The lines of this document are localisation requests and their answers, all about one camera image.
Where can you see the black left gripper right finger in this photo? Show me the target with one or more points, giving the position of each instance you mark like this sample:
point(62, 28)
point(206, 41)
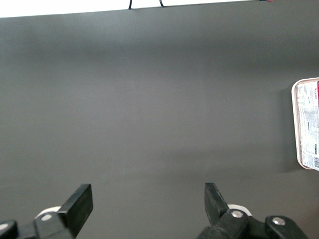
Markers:
point(219, 211)

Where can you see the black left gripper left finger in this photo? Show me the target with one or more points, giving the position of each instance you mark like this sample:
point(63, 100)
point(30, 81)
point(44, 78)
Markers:
point(74, 211)

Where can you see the white tray with newspaper print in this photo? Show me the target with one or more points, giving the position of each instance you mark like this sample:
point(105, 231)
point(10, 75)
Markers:
point(307, 124)

